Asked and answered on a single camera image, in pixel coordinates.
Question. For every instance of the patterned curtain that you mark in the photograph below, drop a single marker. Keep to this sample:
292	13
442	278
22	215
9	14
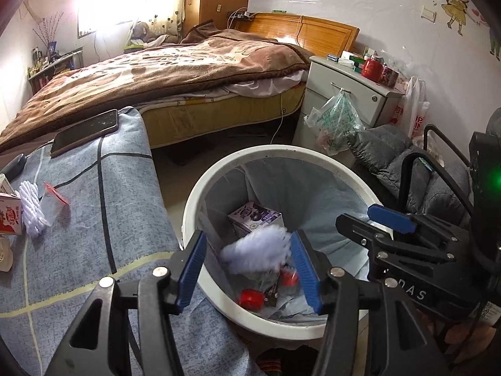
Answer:
166	8

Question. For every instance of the green print plastic bag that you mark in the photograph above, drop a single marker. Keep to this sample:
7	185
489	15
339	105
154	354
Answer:
336	121

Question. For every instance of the decorative branches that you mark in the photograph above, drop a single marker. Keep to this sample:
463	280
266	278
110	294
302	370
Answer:
47	31

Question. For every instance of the brown teddy bear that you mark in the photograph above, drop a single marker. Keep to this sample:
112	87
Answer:
141	31

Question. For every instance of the cluttered shelf desk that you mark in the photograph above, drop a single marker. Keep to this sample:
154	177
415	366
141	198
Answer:
51	70

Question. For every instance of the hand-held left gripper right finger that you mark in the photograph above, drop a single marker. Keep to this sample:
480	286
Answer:
307	274

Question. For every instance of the red and white carton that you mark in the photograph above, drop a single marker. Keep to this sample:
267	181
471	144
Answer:
9	215

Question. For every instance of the dark blue glasses case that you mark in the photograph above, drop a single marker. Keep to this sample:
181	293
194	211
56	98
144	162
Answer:
13	166

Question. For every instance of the power strip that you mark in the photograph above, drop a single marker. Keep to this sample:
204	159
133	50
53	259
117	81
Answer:
238	15

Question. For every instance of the white nightstand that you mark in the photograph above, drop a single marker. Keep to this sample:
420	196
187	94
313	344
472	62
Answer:
352	90

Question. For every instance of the black smartphone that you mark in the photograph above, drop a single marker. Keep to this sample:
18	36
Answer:
84	131

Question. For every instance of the cartoon figure wall sticker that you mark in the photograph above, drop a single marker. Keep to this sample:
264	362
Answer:
456	4

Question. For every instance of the black metal frame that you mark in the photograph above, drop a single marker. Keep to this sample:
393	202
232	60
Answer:
403	180

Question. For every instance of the red can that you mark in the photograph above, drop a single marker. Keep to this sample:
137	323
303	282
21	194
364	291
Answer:
372	70

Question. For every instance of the white foam wrap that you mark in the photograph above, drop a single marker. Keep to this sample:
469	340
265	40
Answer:
33	209
254	250

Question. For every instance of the small medicine boxes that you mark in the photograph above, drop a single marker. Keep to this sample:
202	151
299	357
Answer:
352	60

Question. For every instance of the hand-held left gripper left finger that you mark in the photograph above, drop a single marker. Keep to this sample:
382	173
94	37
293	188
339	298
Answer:
191	270

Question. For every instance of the grey padded jacket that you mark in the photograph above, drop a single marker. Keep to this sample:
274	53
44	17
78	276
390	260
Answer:
391	152

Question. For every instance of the white round bin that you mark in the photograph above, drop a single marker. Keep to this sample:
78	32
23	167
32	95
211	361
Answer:
203	203

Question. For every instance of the yellow mattress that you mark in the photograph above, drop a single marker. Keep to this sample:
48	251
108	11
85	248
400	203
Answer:
215	117

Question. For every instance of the window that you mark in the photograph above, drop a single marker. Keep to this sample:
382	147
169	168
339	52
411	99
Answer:
105	19

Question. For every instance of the clear bottle with red cap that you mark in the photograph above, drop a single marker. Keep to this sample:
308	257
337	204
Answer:
250	299

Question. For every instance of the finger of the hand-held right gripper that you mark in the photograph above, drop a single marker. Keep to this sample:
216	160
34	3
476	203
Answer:
391	217
360	229

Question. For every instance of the white wall switch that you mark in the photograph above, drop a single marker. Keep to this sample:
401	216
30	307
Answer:
428	13

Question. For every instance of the grey bin liner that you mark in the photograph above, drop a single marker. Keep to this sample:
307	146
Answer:
332	203

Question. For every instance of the green box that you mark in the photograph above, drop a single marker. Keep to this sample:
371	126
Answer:
133	47

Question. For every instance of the purple milk carton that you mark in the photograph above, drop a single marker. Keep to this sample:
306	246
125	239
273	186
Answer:
254	217

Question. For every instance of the white bag with red print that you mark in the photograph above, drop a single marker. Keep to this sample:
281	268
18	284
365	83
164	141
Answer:
415	102

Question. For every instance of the red plastic wrapper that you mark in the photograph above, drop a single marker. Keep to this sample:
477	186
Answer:
56	195

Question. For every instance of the red label jar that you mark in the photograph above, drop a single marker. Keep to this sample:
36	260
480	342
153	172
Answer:
389	76

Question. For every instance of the dark brown wrapper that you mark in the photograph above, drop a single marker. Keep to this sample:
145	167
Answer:
272	295

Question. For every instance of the white bed sheet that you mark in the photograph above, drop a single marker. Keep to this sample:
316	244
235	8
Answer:
266	86

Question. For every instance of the blue picture frame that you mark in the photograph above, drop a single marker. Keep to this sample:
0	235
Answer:
51	47

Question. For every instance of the wooden headboard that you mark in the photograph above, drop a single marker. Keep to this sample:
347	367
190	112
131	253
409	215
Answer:
325	35

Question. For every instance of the bed with brown blanket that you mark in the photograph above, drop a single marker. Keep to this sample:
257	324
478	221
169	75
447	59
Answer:
156	70

